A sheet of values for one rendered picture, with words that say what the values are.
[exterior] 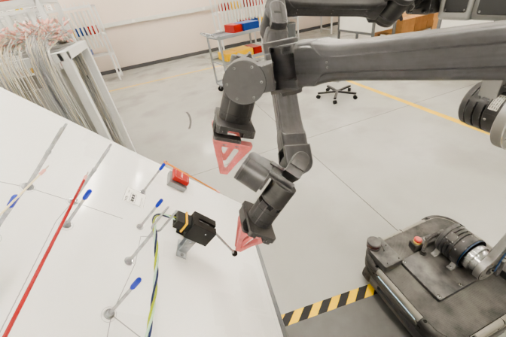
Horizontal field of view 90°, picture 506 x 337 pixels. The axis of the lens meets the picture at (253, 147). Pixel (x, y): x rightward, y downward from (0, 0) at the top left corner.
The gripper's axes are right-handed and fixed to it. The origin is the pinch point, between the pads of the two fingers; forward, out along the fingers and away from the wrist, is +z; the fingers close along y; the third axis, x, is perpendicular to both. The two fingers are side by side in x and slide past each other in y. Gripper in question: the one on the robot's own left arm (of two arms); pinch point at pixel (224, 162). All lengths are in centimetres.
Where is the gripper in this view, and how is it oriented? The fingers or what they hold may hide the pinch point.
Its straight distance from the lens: 49.2
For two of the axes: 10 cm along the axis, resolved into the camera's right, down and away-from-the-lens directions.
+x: 9.6, 1.6, 2.5
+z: -2.5, 8.9, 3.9
